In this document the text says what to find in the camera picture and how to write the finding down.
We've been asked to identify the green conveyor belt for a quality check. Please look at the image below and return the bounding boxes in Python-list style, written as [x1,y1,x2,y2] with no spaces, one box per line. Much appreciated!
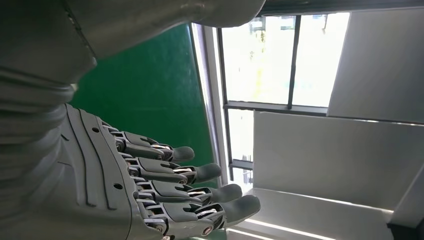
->
[67,22,231,240]

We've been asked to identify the dark window frame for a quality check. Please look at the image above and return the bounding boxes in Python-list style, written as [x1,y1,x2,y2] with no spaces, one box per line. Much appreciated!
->
[215,0,424,183]

